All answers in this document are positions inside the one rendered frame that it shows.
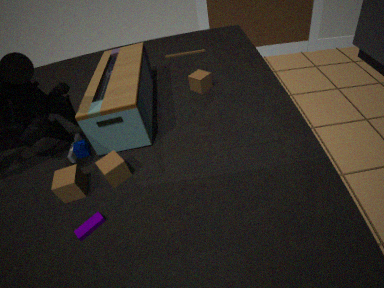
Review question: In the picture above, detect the purple rectangular block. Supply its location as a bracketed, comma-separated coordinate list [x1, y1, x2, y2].
[74, 212, 106, 241]

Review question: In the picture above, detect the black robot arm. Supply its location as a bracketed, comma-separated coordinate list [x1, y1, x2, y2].
[0, 52, 34, 137]

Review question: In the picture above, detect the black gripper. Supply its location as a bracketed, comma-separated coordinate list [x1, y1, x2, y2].
[11, 80, 79, 148]

